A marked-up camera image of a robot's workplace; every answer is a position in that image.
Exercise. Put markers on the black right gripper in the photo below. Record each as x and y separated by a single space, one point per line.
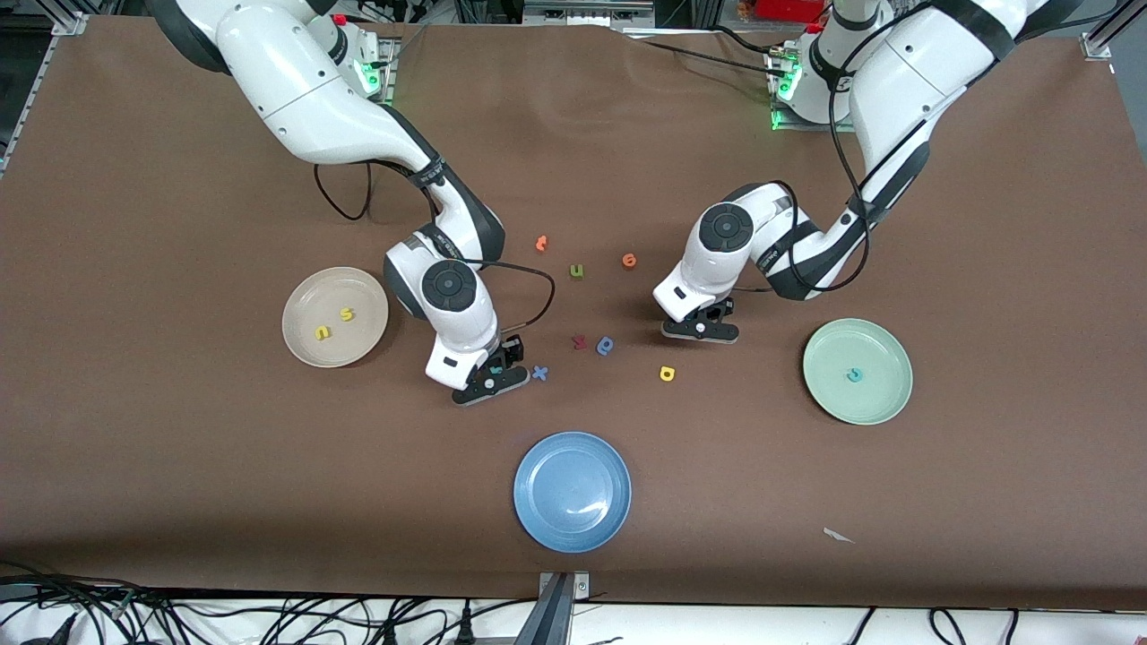
509 352

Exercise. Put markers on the light green plate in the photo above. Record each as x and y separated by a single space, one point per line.
883 394

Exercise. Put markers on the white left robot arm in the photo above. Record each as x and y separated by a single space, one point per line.
905 81

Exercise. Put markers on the blue foam letter a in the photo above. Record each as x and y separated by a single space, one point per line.
600 346

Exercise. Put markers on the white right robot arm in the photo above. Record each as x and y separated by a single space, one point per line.
305 81

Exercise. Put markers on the white paper scrap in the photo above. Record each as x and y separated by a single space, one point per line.
835 535

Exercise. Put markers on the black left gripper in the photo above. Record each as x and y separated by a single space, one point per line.
720 310

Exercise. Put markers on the grey metal box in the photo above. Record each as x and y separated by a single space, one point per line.
587 11

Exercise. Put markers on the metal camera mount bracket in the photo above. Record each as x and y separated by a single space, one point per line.
560 596

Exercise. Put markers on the brown table cover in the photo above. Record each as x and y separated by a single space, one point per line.
179 448

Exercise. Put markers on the aluminium frame profile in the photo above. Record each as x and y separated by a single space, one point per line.
1107 31

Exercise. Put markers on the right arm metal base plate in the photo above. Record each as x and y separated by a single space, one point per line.
390 72

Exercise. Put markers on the beige brown plate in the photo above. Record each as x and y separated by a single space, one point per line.
335 345

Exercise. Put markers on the red box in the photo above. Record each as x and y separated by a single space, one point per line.
789 9

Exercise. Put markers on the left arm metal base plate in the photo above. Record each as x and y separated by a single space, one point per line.
789 126

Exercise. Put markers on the blue plate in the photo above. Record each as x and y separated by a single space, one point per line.
573 492

